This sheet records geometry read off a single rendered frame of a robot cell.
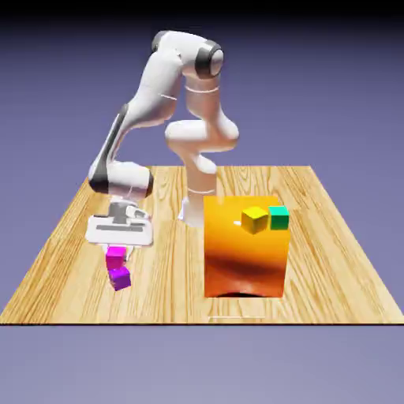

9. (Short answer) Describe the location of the small green cube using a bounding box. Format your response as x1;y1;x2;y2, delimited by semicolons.
267;205;290;231

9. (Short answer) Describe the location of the small purple cube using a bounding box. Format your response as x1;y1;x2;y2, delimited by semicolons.
107;267;132;292

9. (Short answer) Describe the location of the small magenta cube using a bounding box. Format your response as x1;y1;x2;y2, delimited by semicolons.
105;246;128;271

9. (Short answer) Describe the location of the large orange box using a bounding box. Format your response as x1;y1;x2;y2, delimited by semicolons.
203;195;291;299

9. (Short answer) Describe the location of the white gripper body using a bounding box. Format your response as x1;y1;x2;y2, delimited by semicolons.
85;215;155;248

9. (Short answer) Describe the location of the small yellow cube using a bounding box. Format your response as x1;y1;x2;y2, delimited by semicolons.
240;206;270;236

